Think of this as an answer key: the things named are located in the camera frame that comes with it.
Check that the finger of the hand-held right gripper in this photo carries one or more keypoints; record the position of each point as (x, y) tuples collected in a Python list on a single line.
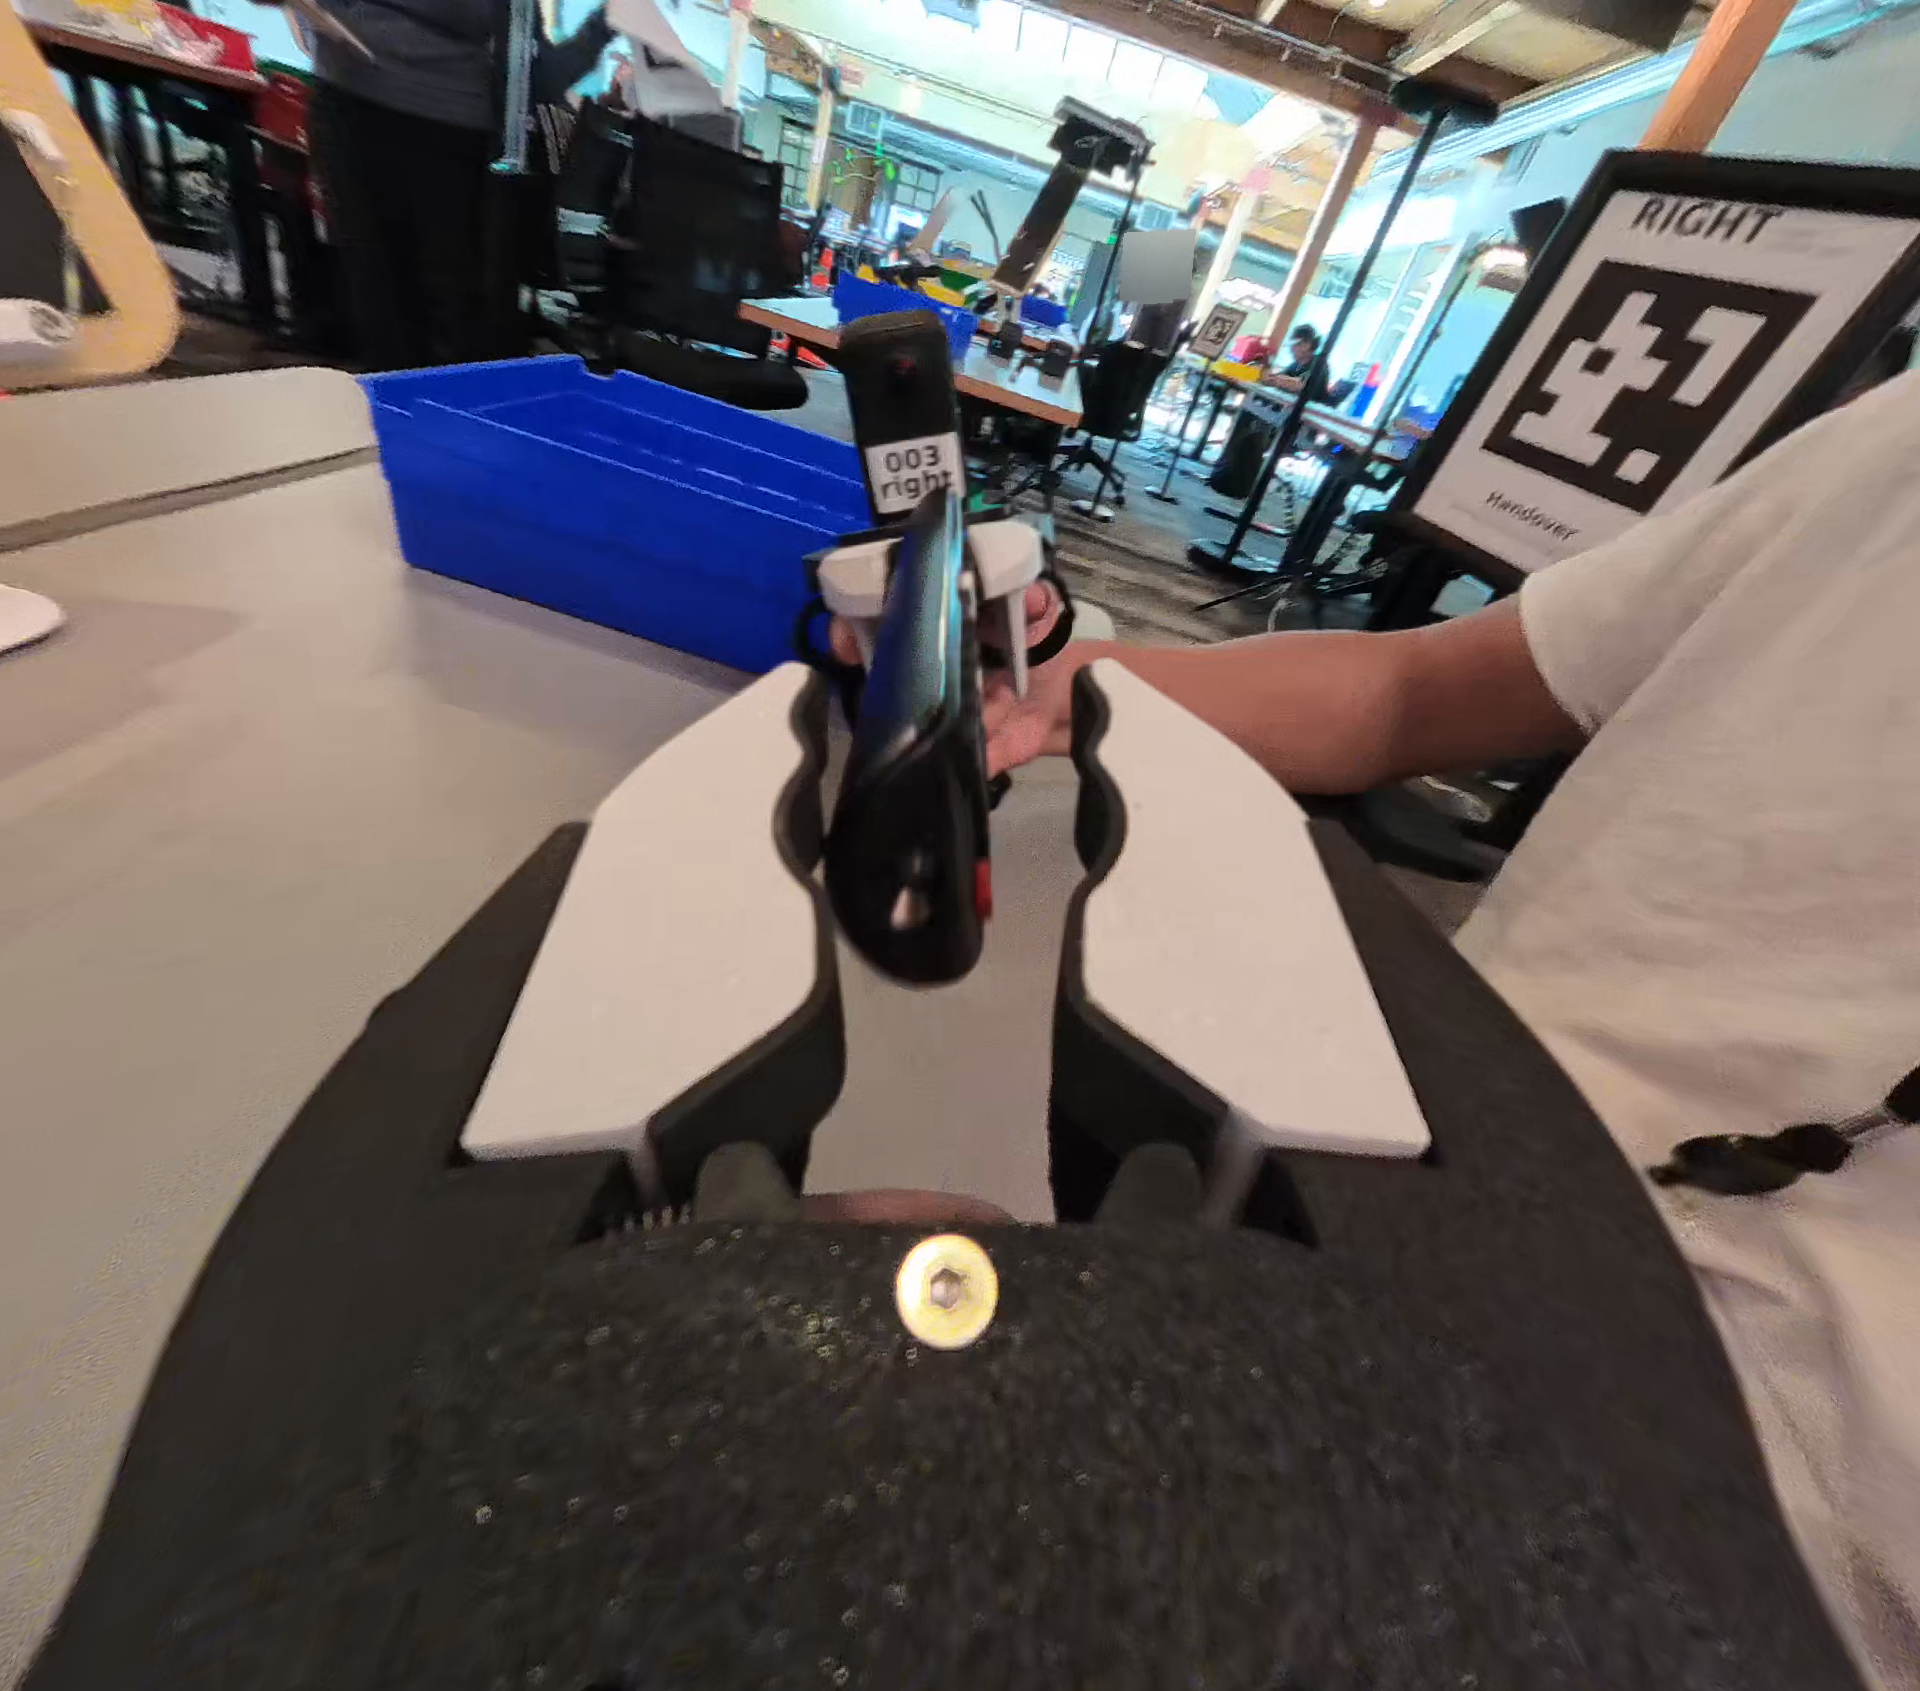
[(1006, 559), (859, 583)]

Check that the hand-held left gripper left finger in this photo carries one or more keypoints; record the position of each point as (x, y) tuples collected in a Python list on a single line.
[(661, 956)]

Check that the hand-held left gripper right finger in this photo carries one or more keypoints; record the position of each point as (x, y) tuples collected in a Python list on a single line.
[(1230, 956)]

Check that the black remote control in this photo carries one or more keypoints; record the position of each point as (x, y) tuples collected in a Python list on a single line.
[(900, 820)]

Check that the blue plastic bin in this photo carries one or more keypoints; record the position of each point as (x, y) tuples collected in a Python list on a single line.
[(601, 521)]

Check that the person's right forearm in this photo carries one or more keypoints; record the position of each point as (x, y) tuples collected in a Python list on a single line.
[(1351, 700)]

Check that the person's right hand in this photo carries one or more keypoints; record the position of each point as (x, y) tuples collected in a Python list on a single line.
[(1034, 718)]

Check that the small blue bin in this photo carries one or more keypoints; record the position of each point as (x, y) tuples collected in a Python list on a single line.
[(900, 302)]

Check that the wooden far table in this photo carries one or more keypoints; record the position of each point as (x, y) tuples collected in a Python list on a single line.
[(150, 57), (1019, 378)]

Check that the black floor lamp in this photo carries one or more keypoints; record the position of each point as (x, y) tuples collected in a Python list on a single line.
[(1439, 102)]

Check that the framed black-white marker sign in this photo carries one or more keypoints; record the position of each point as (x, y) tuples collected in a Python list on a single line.
[(1680, 372)]

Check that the wood-framed black board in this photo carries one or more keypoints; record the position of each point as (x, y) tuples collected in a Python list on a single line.
[(107, 265)]

